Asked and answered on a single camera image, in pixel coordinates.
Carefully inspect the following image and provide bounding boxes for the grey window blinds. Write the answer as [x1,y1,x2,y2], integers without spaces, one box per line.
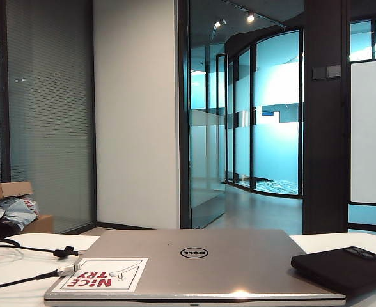
[0,0,95,234]

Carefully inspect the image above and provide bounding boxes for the white NICE TRY sticker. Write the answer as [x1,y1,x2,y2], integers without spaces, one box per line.
[51,257,150,292]

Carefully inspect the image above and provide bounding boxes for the silver Dell laptop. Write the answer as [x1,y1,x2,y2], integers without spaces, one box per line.
[43,228,347,306]

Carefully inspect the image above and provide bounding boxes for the small open cardboard box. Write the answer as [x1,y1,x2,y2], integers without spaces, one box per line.
[0,181,34,203]

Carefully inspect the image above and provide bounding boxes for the grey plastic mailing bag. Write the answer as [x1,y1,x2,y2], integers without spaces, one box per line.
[0,196,40,232]

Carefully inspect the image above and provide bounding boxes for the tall brown cardboard box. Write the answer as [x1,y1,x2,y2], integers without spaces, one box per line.
[22,214,54,234]

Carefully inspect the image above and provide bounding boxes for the black charging cable silver plugs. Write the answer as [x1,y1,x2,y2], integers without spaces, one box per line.
[0,236,84,291]

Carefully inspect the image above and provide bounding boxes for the glass swing door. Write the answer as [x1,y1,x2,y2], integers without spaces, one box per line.
[187,52,229,228]

